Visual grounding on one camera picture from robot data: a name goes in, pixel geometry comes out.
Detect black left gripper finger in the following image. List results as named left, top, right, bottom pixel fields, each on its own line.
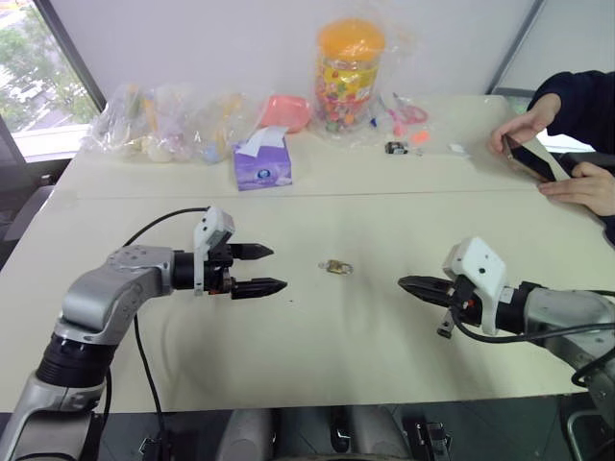
left=231, top=277, right=289, bottom=302
left=229, top=242, right=276, bottom=262

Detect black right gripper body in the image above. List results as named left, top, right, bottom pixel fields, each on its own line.
left=436, top=276, right=484, bottom=339

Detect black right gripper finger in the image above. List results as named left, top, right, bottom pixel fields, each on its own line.
left=397, top=275, right=456, bottom=295
left=407, top=288, right=452, bottom=308

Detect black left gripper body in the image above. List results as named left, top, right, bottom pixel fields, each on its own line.
left=203, top=243, right=241, bottom=296

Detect smartphone with gold case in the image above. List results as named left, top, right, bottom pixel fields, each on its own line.
left=503, top=133, right=573, bottom=183

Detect person's left hand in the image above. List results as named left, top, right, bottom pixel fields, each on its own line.
left=537, top=161, right=615, bottom=218

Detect person's right hand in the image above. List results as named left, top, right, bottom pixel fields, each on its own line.
left=486, top=92, right=564, bottom=158

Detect purple tissue box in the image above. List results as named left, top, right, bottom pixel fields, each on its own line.
left=232, top=126, right=294, bottom=193

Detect clear bag of toys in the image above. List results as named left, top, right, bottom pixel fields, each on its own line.
left=82, top=83, right=196, bottom=165
left=185, top=89, right=263, bottom=165

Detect black clamp under table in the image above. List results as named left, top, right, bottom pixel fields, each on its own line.
left=402, top=418, right=454, bottom=461

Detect pink plastic bowl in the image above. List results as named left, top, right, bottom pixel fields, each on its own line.
left=258, top=93, right=311, bottom=134

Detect grey rounded shape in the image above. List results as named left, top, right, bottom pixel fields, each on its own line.
left=349, top=406, right=410, bottom=461
left=214, top=407, right=276, bottom=461

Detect pink scissors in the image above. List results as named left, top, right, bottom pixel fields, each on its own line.
left=385, top=93, right=430, bottom=127

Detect orange-lidded candy jar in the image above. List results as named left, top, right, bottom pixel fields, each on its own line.
left=313, top=17, right=387, bottom=136

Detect clear plastic bag around jar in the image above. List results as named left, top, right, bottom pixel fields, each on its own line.
left=306, top=12, right=427, bottom=148

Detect person with smartphone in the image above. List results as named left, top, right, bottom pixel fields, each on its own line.
left=525, top=70, right=615, bottom=156

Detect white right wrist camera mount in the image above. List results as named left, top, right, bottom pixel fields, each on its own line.
left=441, top=236, right=508, bottom=336

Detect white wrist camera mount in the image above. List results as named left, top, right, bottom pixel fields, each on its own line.
left=441, top=236, right=508, bottom=336
left=192, top=206, right=237, bottom=297

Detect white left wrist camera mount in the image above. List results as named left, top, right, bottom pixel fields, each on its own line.
left=192, top=206, right=237, bottom=297

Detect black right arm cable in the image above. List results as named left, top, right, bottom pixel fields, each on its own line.
left=450, top=311, right=615, bottom=344

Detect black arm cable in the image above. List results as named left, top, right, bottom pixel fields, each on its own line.
left=450, top=311, right=615, bottom=344
left=121, top=206, right=168, bottom=461

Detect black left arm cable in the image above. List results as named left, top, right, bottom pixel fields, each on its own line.
left=121, top=206, right=168, bottom=461

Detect grey metal chair frame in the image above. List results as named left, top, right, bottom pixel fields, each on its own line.
left=565, top=406, right=615, bottom=461

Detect grey window frame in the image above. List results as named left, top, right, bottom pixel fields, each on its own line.
left=487, top=0, right=550, bottom=97

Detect dark window frame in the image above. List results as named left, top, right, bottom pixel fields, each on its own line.
left=34, top=0, right=108, bottom=112

